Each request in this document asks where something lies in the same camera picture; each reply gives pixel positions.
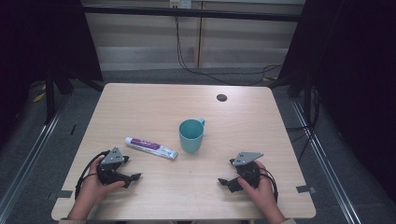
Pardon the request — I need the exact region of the grey tape strip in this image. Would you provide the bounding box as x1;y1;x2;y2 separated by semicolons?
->
295;185;317;194
55;189;74;199

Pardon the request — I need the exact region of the black curtain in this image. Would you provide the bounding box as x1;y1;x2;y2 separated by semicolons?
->
276;0;396;200
0;0;105;147

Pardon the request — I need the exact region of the black horizontal bar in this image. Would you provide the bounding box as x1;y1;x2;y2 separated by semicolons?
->
81;5;304;22

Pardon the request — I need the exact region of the black metal stand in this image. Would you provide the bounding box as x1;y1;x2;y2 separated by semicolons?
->
285;73;322;162
43;66;76;125

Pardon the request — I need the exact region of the teal plastic cup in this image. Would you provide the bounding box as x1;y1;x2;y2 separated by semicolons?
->
177;118;206;154

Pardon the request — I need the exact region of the white wall socket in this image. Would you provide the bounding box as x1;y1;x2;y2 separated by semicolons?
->
168;0;192;9

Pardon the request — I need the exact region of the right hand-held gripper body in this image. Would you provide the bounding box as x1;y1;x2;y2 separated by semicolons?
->
232;151;264;189

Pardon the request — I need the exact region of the person's right hand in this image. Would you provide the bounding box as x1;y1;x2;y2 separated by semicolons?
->
237;160;278;217

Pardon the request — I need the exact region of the long black wall cable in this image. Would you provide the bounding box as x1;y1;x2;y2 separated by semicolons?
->
173;6;285;87

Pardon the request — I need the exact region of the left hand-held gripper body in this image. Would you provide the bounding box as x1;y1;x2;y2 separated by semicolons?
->
96;147;131;188

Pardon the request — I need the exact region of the person's left hand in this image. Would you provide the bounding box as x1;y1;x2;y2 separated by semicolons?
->
72;155;126;216

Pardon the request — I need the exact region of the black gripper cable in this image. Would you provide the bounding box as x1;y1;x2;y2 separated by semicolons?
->
257;167;279;203
74;149;111;201

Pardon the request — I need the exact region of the white purple toothpaste tube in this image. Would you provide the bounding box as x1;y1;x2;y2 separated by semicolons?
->
124;136;179;161

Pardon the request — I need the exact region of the metal floor rail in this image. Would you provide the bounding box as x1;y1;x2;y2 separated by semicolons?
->
290;98;362;224
0;92;71;216

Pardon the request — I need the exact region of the yellow floor tape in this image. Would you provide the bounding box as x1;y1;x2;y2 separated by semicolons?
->
32;83;47;104

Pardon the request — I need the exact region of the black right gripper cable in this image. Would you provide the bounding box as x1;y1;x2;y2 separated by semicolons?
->
257;167;279;203

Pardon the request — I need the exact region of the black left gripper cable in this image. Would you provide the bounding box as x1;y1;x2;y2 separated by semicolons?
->
74;149;111;201

